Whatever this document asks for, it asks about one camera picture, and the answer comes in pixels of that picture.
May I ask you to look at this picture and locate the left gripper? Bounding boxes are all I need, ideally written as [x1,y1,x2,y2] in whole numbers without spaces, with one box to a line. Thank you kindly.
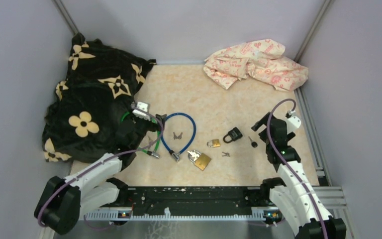
[129,109,167,150]

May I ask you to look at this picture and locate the blue lock keys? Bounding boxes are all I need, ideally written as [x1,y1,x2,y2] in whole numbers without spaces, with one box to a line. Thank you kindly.
[173,132,183,140]

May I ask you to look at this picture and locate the black padlock key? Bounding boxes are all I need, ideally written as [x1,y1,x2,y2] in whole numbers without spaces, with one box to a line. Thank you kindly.
[248,136,258,148]

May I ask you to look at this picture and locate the black padlock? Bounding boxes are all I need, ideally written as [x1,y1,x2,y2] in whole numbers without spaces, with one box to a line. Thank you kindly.
[223,127,243,143]

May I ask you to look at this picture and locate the green cable lock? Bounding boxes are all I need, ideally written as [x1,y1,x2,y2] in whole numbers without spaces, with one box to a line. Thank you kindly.
[118,108,166,159]

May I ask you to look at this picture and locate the blue cable lock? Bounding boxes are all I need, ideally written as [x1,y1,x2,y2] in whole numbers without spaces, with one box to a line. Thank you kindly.
[159,112,196,162]

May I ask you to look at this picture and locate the large padlock keys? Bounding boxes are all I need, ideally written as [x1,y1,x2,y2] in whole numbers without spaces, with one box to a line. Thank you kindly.
[188,150,200,163]

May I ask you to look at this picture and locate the small brass padlock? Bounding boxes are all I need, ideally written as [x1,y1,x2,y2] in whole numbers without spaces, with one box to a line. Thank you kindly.
[206,139,221,148]

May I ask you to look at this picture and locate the large brass padlock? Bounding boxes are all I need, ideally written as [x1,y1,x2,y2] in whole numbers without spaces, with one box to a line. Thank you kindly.
[192,150,211,171]

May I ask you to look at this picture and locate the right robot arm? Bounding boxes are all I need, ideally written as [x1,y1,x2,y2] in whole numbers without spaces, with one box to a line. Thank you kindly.
[251,112,347,239]

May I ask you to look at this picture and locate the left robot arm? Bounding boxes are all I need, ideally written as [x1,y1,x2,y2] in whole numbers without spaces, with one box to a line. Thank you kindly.
[34,110,167,235]

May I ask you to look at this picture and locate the crumpled printed paper bag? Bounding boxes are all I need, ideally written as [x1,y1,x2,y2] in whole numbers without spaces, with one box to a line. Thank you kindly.
[203,39,309,92]

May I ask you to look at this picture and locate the black floral blanket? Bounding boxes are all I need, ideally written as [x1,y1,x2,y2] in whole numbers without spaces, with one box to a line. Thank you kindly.
[42,33,157,163]

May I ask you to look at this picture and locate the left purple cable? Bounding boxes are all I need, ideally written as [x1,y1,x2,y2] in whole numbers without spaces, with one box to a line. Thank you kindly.
[36,109,165,230]

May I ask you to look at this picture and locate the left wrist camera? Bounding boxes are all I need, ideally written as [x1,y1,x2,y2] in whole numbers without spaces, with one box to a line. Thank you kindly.
[131,101,151,121]

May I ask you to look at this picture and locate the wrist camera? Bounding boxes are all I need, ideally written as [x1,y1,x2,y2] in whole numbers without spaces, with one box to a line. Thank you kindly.
[285,110,302,134]
[131,101,151,121]

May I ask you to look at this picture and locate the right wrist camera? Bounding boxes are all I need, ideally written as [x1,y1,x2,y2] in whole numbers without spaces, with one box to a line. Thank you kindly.
[285,110,302,134]

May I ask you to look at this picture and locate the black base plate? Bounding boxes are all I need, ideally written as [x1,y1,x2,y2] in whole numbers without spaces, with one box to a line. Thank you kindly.
[97,185,294,217]

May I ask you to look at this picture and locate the aluminium frame rail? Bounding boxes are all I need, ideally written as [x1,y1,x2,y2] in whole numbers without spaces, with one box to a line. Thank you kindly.
[48,186,347,221]

